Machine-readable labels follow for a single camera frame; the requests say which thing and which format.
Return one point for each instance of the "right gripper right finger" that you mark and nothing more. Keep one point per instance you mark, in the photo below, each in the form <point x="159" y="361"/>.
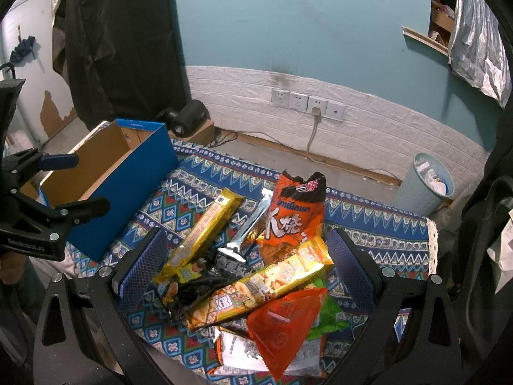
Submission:
<point x="380" y="293"/>

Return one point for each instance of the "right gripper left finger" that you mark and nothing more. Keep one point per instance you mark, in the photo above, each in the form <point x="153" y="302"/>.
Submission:
<point x="111" y="294"/>

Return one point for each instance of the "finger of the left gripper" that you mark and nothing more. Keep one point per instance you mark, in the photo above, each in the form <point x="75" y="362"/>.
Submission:
<point x="48" y="162"/>
<point x="68" y="214"/>

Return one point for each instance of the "yellow biscuit pack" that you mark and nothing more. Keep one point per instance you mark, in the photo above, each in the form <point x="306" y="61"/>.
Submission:
<point x="262" y="286"/>

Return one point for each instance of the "long yellow snack pack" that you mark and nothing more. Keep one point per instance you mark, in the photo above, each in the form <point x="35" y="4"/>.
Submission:
<point x="202" y="234"/>

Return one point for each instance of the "orange translucent snack bag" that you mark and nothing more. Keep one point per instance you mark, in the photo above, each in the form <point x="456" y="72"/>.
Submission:
<point x="280" y="327"/>

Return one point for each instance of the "orange black chip bag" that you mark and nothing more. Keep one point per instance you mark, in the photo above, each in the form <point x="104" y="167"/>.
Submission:
<point x="295" y="215"/>

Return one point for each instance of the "silver foil snack pack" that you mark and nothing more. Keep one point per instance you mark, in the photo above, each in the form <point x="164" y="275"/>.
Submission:
<point x="249" y="231"/>

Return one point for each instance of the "person's left hand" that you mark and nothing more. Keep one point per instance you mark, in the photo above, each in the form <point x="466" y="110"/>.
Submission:
<point x="12" y="267"/>

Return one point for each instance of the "patterned blue table cloth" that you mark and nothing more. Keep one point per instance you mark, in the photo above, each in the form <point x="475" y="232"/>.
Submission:
<point x="394" y="238"/>

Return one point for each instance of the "green snack bag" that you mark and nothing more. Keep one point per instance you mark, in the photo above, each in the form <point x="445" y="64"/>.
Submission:
<point x="329" y="319"/>

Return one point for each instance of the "black snack bag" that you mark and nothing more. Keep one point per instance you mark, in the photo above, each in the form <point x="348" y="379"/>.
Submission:
<point x="197" y="280"/>

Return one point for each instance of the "blue cardboard box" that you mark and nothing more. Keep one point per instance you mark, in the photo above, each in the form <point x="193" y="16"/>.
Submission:
<point x="123" y="161"/>

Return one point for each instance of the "light blue waste bin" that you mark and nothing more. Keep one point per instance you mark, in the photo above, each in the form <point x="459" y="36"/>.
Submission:
<point x="427" y="184"/>

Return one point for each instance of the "dark blue umbrella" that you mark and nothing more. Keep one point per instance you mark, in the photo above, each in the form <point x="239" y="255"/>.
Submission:
<point x="24" y="48"/>

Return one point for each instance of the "white orange snack bag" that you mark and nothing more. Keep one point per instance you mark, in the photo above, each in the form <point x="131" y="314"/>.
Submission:
<point x="238" y="355"/>

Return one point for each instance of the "small cardboard box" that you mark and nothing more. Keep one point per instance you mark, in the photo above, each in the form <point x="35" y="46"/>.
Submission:
<point x="204" y="135"/>

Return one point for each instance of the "black hanging cloth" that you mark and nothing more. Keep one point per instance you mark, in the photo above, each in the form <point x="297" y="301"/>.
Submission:
<point x="119" y="58"/>

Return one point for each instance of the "wooden window ledge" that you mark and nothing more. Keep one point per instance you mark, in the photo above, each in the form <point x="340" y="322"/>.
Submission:
<point x="421" y="38"/>

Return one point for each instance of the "silver foil curtain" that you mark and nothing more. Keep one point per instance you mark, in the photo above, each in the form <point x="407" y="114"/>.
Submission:
<point x="476" y="51"/>

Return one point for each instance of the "black camera on box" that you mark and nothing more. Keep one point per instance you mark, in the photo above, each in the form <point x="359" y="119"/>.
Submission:
<point x="184" y="122"/>

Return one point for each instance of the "white wall socket strip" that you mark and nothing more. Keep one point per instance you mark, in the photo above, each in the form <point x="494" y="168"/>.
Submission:
<point x="312" y="105"/>

